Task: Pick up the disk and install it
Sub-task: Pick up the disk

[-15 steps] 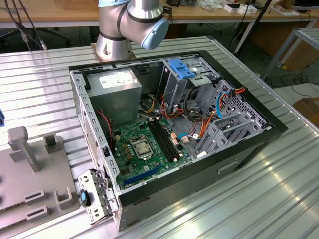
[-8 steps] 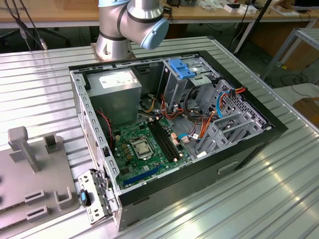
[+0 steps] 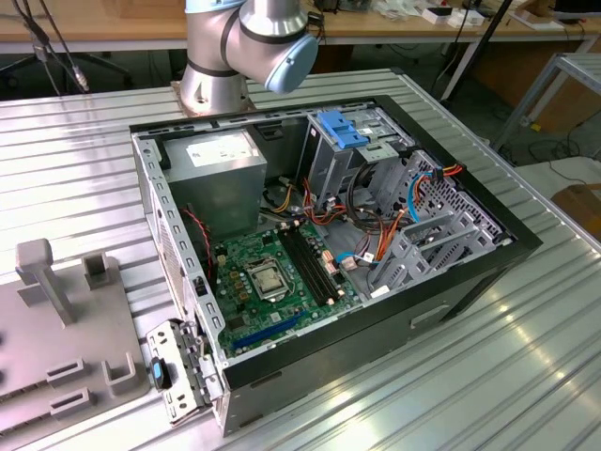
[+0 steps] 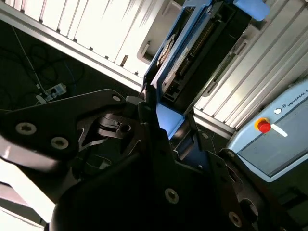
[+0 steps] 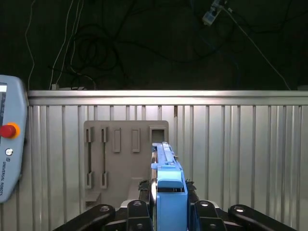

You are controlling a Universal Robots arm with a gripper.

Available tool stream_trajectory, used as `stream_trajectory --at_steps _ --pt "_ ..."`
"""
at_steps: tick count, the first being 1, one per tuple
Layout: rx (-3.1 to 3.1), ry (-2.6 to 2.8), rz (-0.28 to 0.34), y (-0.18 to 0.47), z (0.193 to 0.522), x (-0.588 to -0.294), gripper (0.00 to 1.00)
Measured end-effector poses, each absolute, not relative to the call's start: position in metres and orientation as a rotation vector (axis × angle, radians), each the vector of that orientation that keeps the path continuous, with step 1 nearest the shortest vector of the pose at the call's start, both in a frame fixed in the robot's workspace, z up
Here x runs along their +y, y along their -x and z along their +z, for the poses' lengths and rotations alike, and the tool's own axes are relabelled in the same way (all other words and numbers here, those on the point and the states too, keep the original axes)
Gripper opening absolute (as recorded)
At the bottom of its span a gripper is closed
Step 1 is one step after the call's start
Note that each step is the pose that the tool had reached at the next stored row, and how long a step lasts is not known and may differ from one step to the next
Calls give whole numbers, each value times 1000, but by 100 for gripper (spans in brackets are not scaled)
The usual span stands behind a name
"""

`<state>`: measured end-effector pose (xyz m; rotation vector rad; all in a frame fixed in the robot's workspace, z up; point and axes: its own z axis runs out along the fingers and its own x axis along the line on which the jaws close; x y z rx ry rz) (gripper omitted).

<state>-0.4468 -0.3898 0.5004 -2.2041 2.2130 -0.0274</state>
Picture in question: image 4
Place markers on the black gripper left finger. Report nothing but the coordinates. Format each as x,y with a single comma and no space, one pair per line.
43,125

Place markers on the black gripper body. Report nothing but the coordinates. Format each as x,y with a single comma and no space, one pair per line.
115,204

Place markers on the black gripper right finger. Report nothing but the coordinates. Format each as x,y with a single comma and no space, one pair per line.
231,187

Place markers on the hard disk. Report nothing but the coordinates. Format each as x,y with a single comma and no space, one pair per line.
216,48

